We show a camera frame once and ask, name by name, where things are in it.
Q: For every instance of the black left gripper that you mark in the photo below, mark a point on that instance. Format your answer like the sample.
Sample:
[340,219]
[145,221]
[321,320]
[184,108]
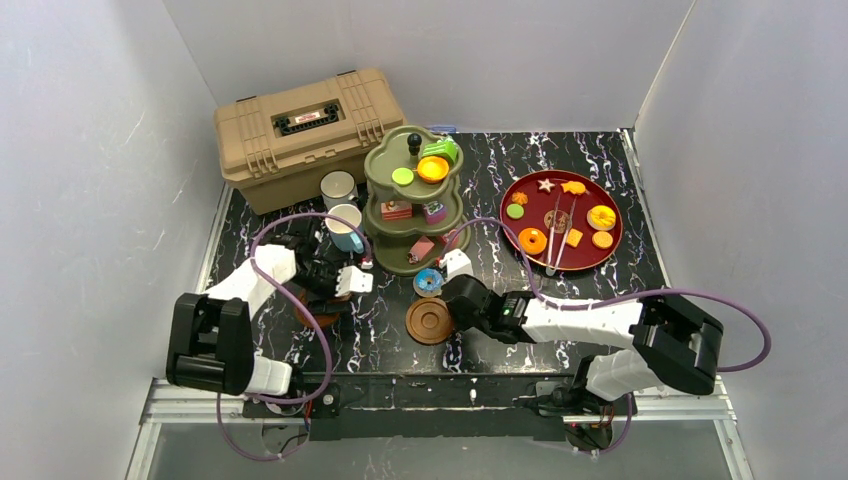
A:
[308,248]

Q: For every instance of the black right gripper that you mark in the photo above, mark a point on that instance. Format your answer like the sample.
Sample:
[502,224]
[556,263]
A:
[448,289]

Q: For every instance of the blue mug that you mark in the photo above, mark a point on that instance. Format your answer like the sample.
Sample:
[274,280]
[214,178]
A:
[340,225]

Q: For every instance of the brown wooden coaster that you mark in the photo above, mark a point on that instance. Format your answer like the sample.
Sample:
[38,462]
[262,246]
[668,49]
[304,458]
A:
[429,322]

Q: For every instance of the blue frosted donut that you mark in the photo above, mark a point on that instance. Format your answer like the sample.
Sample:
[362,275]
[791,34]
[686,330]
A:
[428,283]

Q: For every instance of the pink sprinkled cake slice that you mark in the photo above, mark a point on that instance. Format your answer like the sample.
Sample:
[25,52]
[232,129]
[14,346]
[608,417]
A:
[450,239]

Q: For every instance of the pink swirl roll cake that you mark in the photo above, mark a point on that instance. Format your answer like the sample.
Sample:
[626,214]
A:
[420,250]

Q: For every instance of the orange glazed donut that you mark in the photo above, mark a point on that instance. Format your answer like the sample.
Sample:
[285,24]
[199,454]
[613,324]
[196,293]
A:
[533,241]

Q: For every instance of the red layered cake square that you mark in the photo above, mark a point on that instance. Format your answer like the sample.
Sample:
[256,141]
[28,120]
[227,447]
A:
[396,210]

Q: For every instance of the purple frosted cake slice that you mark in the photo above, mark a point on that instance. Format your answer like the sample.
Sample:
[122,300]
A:
[434,212]

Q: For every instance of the green three-tier serving stand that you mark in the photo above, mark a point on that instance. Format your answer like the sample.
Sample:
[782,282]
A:
[414,204]

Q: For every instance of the green macaron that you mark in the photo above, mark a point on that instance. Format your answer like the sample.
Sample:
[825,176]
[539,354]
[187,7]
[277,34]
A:
[402,176]
[515,211]

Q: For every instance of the red round lacquer tray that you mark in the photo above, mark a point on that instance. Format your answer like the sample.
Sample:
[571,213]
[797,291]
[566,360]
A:
[538,213]

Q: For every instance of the green cube sweet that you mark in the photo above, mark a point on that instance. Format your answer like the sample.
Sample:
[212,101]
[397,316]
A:
[445,148]

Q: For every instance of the brown wooden coasters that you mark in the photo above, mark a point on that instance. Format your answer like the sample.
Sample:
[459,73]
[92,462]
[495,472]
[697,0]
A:
[318,318]

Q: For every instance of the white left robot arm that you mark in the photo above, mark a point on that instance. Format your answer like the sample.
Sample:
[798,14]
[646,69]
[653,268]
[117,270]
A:
[210,345]

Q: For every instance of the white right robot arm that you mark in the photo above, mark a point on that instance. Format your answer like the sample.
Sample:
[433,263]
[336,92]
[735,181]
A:
[659,340]

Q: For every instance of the white cup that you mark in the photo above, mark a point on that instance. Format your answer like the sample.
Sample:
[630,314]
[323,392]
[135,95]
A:
[339,188]

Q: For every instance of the orange flower cookie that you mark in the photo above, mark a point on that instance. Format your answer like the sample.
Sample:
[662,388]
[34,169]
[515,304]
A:
[519,198]

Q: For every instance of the tan plastic toolbox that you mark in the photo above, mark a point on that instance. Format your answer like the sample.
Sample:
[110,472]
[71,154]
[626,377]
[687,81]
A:
[275,149]

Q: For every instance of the square yellow cracker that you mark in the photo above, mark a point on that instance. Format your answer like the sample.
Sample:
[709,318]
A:
[574,237]

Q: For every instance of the star shaped cookie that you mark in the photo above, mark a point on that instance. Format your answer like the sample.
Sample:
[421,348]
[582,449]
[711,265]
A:
[546,185]

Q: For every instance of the round yellow biscuit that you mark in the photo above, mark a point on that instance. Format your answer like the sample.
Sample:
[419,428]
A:
[602,240]

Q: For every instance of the yellow glazed donut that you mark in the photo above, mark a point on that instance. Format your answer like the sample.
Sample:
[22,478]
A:
[602,218]

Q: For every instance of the fish shaped yellow cookie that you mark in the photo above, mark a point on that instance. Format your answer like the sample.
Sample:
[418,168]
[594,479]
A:
[575,188]

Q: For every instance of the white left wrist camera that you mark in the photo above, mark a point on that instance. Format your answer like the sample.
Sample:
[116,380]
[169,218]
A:
[351,280]

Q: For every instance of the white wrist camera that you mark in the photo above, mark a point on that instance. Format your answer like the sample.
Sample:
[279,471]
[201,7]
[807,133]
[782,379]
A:
[351,280]
[454,263]

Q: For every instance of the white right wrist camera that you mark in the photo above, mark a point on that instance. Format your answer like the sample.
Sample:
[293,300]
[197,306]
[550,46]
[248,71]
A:
[454,263]

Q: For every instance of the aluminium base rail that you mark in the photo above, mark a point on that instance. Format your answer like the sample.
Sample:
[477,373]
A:
[166,404]

